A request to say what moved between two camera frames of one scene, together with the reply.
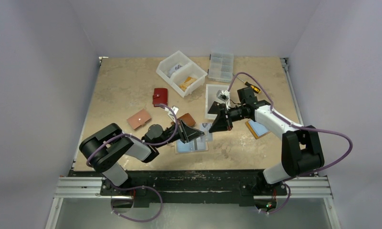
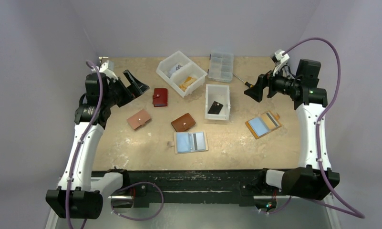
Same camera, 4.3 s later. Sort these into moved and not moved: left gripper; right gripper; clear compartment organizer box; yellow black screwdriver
Moved: right gripper; left gripper
Not moved: yellow black screwdriver; clear compartment organizer box
